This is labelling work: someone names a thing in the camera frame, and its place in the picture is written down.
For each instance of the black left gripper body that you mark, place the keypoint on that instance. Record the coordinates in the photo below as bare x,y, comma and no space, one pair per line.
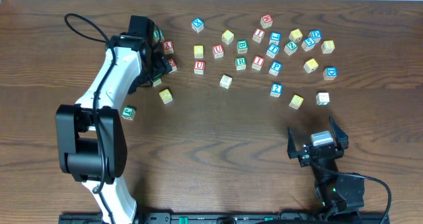
160,64

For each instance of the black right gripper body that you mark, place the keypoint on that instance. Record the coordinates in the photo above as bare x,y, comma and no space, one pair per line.
317,151

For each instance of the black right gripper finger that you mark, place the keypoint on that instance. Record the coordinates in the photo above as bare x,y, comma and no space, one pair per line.
341,138
291,148

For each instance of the red u block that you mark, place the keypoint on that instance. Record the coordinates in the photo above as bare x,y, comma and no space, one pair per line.
218,51
199,67

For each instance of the green R block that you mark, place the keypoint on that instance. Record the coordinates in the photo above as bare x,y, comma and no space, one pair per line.
240,63

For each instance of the green N block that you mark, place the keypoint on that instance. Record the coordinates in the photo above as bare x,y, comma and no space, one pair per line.
157,82

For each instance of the red E block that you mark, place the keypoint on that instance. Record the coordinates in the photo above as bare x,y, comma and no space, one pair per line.
173,64

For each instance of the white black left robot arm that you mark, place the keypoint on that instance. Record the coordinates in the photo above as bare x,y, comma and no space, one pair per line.
91,143

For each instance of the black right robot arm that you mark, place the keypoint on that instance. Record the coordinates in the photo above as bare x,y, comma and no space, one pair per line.
339,193

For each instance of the red Y block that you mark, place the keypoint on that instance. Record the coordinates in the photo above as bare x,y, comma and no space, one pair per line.
168,47

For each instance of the green F block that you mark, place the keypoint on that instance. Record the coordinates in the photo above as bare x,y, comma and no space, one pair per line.
158,36

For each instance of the yellow block left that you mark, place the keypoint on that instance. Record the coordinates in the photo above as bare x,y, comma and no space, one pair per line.
166,96

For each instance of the white green block right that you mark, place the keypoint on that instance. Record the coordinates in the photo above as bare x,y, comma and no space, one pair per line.
322,99

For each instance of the yellow O block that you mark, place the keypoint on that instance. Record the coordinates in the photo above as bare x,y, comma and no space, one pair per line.
198,51

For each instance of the yellow S block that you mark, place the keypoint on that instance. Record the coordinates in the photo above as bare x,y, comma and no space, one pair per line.
296,102

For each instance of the green J block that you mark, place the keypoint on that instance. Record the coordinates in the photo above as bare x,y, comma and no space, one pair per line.
128,113

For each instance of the blue X block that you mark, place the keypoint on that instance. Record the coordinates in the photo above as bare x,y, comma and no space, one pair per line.
198,25

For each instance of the blue 2 block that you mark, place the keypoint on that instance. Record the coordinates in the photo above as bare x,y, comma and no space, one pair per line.
276,90

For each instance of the blue D block lower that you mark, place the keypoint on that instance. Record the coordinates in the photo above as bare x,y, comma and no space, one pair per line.
330,73

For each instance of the blue d block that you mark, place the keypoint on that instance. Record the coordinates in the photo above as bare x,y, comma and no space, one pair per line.
315,35
330,73

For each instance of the plain white wooden block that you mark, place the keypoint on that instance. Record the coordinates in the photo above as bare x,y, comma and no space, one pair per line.
225,81

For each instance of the yellow block top middle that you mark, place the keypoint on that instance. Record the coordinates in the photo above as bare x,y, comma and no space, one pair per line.
227,37

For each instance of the blue P block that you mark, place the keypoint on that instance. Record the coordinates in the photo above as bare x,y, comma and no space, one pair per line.
275,68

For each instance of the green B block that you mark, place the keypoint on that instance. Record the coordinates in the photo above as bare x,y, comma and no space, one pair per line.
242,46

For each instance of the yellow 8 block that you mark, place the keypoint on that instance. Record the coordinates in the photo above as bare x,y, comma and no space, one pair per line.
327,46

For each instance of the red I block lower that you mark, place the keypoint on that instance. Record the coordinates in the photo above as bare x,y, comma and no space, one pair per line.
257,63

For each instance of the red i block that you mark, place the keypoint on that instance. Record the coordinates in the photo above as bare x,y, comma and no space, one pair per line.
258,35
257,63

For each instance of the blue S block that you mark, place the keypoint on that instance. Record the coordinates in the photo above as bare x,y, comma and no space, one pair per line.
308,44

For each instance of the blue T block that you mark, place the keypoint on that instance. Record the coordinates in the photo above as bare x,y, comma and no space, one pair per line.
272,51

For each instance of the green Z block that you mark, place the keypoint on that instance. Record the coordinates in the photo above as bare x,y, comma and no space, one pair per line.
290,48

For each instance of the blue D block upper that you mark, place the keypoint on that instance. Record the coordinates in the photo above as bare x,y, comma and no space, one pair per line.
315,35

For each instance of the red I block upper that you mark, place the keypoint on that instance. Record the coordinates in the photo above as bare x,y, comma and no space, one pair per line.
258,35

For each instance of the yellow block upper right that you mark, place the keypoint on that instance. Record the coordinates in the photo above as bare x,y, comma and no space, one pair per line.
295,35

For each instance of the blue L block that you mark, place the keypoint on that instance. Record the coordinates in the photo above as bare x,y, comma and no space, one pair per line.
275,38

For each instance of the red H block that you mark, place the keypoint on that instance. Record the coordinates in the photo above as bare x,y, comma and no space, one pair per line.
266,21

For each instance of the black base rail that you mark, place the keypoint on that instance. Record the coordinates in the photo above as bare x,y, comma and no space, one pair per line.
242,218

